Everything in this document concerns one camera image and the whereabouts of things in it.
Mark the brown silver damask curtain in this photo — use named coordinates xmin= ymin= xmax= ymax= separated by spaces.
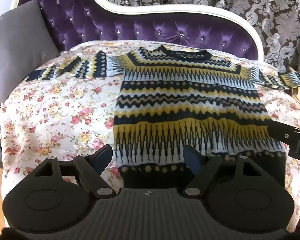
xmin=95 ymin=0 xmax=300 ymax=75

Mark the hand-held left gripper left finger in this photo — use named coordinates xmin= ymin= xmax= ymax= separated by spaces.
xmin=32 ymin=144 xmax=116 ymax=198

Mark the grey cushion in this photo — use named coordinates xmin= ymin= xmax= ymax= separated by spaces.
xmin=0 ymin=0 xmax=59 ymax=100

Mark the floral print blanket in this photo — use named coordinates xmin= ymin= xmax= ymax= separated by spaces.
xmin=0 ymin=40 xmax=300 ymax=233

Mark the purple tufted white-framed sofa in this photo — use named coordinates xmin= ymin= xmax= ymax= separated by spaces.
xmin=10 ymin=0 xmax=265 ymax=63

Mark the yellow navy patterned knit sweater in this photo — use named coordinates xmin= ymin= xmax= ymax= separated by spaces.
xmin=25 ymin=45 xmax=300 ymax=189

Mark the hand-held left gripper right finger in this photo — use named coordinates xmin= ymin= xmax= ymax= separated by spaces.
xmin=183 ymin=144 xmax=266 ymax=196

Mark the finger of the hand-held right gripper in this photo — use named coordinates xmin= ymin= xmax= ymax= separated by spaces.
xmin=267 ymin=120 xmax=300 ymax=160

